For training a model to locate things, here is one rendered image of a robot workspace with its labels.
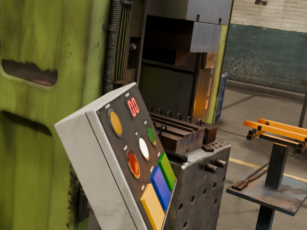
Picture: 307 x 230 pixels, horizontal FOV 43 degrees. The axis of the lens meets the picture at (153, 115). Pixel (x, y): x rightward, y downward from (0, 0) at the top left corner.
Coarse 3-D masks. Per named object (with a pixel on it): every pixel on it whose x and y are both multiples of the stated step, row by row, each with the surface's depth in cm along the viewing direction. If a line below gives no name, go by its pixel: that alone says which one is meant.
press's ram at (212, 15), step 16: (160, 0) 120; (176, 0) 117; (192, 0) 116; (208, 0) 124; (224, 0) 133; (160, 16) 121; (176, 16) 118; (192, 16) 118; (208, 16) 127; (224, 16) 136
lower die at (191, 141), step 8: (152, 112) 158; (152, 120) 146; (160, 120) 144; (176, 120) 150; (168, 128) 138; (176, 128) 140; (184, 128) 138; (200, 128) 143; (168, 136) 132; (176, 136) 133; (184, 136) 133; (192, 136) 138; (200, 136) 144; (168, 144) 131; (176, 144) 130; (184, 144) 134; (192, 144) 140; (200, 144) 145; (184, 152) 136
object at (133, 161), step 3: (129, 153) 73; (129, 156) 73; (132, 156) 74; (129, 159) 72; (132, 159) 74; (135, 159) 75; (132, 162) 73; (135, 162) 74; (132, 165) 72; (135, 165) 74; (132, 168) 72; (135, 168) 73; (138, 168) 75; (135, 171) 73; (138, 171) 75
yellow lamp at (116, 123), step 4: (112, 112) 73; (112, 116) 72; (116, 116) 74; (112, 120) 71; (116, 120) 73; (112, 124) 70; (116, 124) 72; (120, 124) 74; (116, 128) 72; (120, 128) 73; (120, 132) 73
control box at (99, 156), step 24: (120, 96) 82; (72, 120) 66; (96, 120) 66; (120, 120) 75; (144, 120) 92; (72, 144) 67; (96, 144) 67; (120, 144) 71; (96, 168) 68; (120, 168) 67; (144, 168) 80; (96, 192) 69; (120, 192) 68; (96, 216) 70; (120, 216) 69; (144, 216) 70
